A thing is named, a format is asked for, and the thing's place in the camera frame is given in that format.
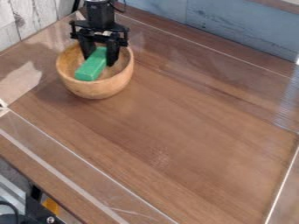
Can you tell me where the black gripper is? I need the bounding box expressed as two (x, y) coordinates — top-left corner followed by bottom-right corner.
(69, 20), (130, 67)

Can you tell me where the brown wooden bowl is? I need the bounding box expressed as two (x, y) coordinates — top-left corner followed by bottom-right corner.
(56, 43), (135, 99)

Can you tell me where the green rectangular block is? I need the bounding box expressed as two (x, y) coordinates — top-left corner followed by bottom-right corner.
(75, 46), (107, 81)

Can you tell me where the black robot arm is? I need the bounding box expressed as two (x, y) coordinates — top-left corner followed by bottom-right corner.
(69, 0), (130, 67)

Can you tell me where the yellow label sticker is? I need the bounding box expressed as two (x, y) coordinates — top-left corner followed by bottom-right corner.
(41, 198), (60, 215)

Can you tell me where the clear acrylic barrier wall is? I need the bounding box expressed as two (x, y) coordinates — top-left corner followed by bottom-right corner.
(0, 10), (299, 224)

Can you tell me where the black cable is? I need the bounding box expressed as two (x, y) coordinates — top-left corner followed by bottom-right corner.
(0, 200), (21, 221)

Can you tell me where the black metal mount with screw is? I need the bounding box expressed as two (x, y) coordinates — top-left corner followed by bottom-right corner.
(23, 186), (65, 224)

